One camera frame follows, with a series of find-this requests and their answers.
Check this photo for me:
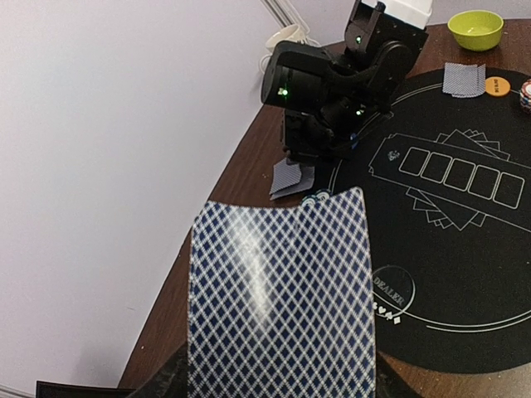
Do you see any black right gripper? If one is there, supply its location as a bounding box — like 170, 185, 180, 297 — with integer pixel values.
281, 99, 373, 165

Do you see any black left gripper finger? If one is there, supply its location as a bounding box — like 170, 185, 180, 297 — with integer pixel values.
136, 343, 188, 398

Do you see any dealt blue card top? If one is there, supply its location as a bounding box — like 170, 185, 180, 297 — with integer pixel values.
270, 158, 302, 201

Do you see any dealt blue card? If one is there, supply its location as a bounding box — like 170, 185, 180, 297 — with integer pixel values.
270, 158, 302, 201
442, 62, 486, 99

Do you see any green white poker chip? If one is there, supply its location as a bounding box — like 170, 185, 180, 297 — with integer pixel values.
301, 195, 320, 206

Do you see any deck of blue cards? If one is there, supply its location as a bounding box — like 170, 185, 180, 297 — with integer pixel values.
188, 187, 376, 397

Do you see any clear acrylic dealer button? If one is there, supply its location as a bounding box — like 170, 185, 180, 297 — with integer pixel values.
373, 265, 417, 325

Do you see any orange big blind button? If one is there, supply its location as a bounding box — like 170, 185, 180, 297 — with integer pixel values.
485, 76, 511, 97

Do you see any orange poker chip stack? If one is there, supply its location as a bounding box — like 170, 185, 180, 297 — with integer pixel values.
519, 79, 531, 114

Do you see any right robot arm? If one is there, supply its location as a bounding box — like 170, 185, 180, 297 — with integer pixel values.
261, 1, 432, 165

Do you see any patterned ceramic mug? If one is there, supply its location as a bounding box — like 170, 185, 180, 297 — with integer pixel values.
259, 24, 320, 73

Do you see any round black poker mat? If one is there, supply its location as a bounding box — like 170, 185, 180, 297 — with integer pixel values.
324, 69, 530, 374

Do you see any yellow green bowl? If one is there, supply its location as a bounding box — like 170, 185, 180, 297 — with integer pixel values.
447, 10, 504, 52

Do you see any right aluminium post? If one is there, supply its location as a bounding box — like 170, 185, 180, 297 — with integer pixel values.
261, 0, 310, 44

